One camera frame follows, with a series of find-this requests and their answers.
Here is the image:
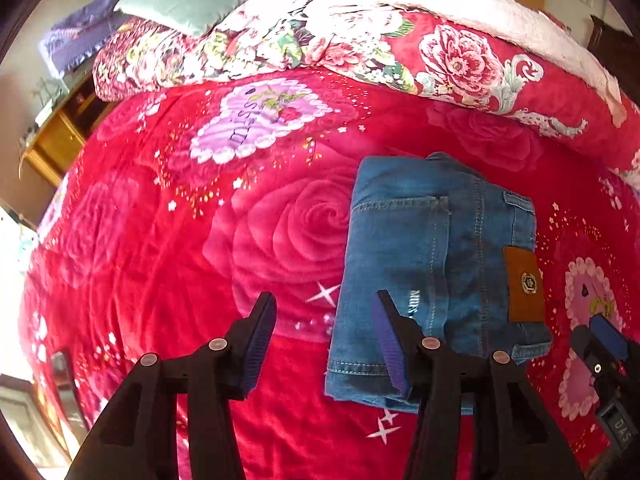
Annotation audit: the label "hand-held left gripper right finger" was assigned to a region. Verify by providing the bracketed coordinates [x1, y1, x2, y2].
[371, 290, 586, 480]

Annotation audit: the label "wooden nightstand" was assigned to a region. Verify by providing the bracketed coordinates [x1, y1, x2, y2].
[17, 72, 120, 190]

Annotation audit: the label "purple cloth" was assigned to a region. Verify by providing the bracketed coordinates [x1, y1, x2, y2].
[37, 0, 132, 79]

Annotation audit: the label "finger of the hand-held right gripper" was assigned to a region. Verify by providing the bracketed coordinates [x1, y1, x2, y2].
[570, 325, 632, 397]
[589, 314, 640, 361]

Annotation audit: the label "blue denim pants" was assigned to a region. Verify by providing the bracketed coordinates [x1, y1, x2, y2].
[324, 152, 553, 416]

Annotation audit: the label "dark wooden furniture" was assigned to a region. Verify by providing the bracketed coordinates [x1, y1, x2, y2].
[587, 14, 636, 61]

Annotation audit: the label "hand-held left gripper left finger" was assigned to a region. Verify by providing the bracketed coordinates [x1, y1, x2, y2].
[65, 291, 278, 480]

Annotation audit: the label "red floral quilt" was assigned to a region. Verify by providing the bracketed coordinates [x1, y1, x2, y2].
[92, 0, 640, 176]

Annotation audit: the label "red rose printed blanket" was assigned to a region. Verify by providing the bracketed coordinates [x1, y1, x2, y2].
[17, 67, 640, 480]

